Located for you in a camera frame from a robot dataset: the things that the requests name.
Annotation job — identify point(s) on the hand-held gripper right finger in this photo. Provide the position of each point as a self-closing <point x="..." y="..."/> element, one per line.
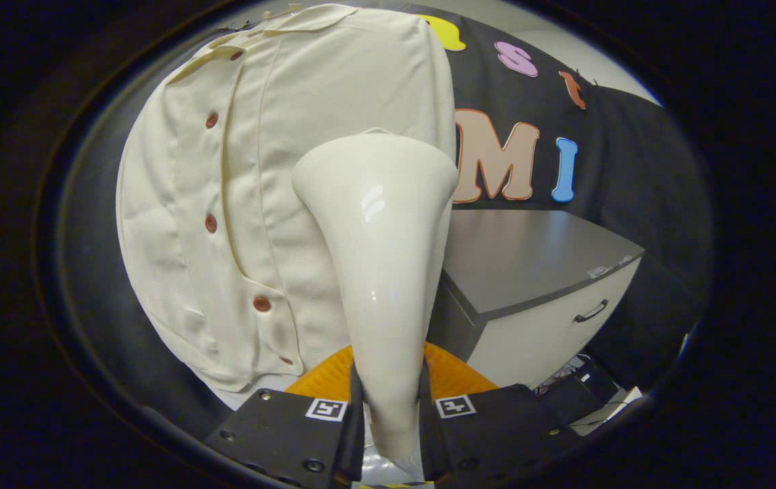
<point x="497" y="435"/>

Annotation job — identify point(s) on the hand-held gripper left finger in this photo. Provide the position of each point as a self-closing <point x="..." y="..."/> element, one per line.
<point x="279" y="438"/>

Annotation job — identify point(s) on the cream button-up shirt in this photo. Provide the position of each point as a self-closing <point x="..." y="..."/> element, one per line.
<point x="272" y="204"/>

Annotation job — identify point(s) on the grey and white cabinet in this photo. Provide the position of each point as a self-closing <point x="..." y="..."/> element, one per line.
<point x="531" y="272"/>

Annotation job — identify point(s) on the black backdrop cloth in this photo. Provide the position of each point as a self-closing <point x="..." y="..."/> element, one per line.
<point x="632" y="170"/>

